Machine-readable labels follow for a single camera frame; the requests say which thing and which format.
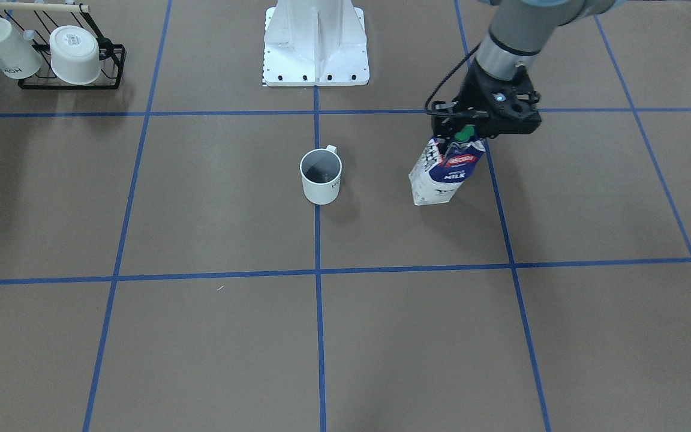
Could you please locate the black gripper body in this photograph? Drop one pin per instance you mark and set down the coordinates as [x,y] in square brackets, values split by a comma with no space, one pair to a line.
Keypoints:
[472,93]

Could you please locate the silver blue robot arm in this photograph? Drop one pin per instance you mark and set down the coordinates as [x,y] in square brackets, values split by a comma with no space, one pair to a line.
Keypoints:
[518,33]

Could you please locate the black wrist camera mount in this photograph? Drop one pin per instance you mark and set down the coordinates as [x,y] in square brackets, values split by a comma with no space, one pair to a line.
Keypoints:
[512,105]

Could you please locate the white measuring cup on rack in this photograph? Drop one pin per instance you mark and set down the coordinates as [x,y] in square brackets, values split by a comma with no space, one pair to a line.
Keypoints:
[18,59]

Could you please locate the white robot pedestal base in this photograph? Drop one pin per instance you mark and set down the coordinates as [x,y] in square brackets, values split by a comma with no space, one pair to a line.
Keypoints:
[315,43]

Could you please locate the white mug grey inside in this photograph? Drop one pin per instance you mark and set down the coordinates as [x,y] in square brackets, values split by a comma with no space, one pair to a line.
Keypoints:
[321,174]

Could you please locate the blue white milk carton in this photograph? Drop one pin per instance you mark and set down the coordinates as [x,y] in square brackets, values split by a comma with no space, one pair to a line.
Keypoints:
[444,165]

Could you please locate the black wire cup rack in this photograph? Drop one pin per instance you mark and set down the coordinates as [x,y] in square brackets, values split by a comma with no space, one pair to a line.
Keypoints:
[47,45]

